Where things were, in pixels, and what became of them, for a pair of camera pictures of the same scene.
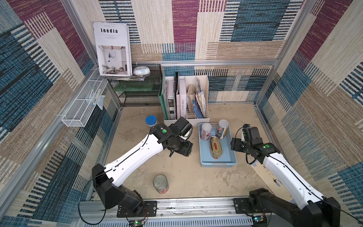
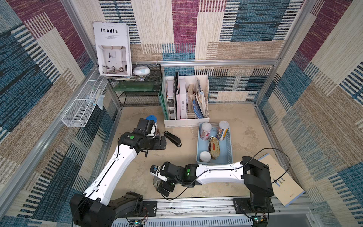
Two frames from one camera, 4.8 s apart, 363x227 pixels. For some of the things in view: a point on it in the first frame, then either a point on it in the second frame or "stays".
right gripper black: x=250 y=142 to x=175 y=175
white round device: x=141 y=70 stays
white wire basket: x=79 y=112 stays
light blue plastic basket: x=217 y=152 to x=222 y=130
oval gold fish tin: x=215 y=147 stays
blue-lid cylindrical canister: x=151 y=120 stays
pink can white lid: x=206 y=128 stays
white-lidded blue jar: x=222 y=128 stays
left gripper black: x=187 y=149 to x=157 y=145
